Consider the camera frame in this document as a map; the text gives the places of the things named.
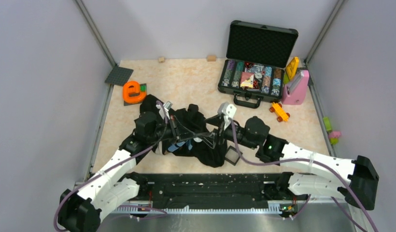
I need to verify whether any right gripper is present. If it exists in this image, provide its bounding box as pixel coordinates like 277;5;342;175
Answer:
197;114;257;150

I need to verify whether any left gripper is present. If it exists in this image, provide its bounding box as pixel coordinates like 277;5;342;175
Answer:
148;115;197;144

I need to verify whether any black printed t-shirt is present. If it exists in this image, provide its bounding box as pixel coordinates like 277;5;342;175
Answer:
140;94;227;168

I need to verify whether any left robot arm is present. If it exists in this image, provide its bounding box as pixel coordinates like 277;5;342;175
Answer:
54;110;217;232

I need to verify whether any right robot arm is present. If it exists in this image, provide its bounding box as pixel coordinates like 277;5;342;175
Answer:
194;116;380;210

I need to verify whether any yellow toy car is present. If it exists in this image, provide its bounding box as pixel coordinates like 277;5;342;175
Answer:
269;102;290;122

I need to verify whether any small wooden block right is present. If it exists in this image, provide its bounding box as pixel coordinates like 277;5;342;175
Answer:
206;55;217;62

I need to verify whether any orange tape dispenser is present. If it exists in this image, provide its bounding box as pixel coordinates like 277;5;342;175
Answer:
122;81;147;104

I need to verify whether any black poker chip case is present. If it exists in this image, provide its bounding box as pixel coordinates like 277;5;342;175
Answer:
217;20;298;109

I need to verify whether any pink box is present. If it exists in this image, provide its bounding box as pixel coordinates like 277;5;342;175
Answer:
281;70;310;105

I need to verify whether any dark grey lego baseplate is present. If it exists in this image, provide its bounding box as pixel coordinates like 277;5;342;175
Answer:
104;66;134;87

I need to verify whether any yellow toy piece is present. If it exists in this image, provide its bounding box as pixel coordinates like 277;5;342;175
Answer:
283;57;299;85

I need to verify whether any green and pink toy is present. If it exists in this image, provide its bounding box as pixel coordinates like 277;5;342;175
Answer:
322;116;342;145

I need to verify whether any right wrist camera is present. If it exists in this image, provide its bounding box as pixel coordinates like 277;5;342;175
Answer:
217;102;237;122

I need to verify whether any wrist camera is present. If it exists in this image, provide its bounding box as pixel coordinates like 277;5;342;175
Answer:
156;100;173;120
217;102;237;122

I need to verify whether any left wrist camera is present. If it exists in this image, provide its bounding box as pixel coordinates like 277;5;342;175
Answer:
156;100;173;120

